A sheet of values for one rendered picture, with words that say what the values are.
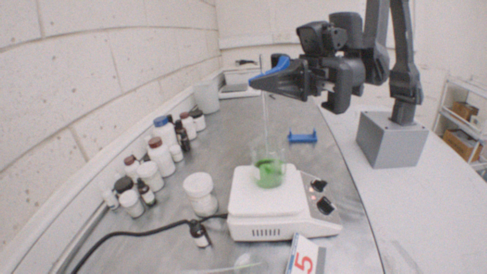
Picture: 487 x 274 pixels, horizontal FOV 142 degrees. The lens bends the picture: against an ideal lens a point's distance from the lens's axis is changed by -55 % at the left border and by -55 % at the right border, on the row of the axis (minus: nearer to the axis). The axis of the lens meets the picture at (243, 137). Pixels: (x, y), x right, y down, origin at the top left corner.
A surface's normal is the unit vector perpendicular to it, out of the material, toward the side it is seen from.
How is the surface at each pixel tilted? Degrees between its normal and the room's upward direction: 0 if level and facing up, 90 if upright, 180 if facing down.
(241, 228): 90
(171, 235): 0
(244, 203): 0
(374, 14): 74
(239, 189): 0
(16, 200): 90
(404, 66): 89
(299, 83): 90
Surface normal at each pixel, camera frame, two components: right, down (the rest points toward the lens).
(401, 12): -0.92, 0.37
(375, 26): -0.95, -0.03
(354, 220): -0.11, -0.87
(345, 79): 0.28, 0.44
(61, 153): 0.98, -0.01
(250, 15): -0.16, 0.49
